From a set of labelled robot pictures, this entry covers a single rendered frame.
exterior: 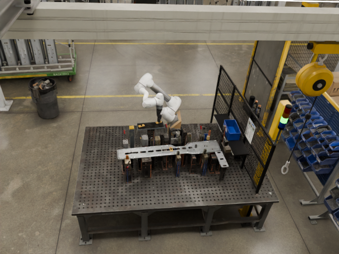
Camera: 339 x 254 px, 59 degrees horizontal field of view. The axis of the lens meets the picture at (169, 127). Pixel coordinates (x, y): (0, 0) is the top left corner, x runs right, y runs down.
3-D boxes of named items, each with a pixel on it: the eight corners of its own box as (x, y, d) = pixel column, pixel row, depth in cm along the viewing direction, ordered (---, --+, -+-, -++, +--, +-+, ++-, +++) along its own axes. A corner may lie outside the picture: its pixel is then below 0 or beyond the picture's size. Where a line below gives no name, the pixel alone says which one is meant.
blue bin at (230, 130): (227, 140, 414) (229, 133, 406) (222, 126, 438) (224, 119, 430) (239, 140, 416) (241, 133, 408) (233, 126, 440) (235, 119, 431)
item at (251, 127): (250, 145, 392) (256, 127, 372) (243, 134, 409) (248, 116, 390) (251, 145, 392) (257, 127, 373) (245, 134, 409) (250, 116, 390)
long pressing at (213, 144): (117, 161, 378) (117, 161, 377) (116, 149, 395) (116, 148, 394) (221, 151, 403) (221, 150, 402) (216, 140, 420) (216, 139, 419)
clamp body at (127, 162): (125, 184, 387) (123, 165, 364) (124, 176, 398) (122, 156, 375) (133, 183, 389) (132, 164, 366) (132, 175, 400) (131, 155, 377)
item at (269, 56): (265, 136, 587) (297, 38, 461) (258, 136, 585) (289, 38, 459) (243, 98, 689) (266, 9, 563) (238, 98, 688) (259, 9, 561)
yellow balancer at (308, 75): (264, 182, 175) (319, 40, 120) (258, 169, 183) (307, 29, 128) (292, 180, 178) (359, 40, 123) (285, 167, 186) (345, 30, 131)
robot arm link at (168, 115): (166, 121, 471) (156, 113, 460) (172, 112, 472) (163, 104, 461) (170, 123, 457) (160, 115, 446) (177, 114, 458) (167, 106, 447)
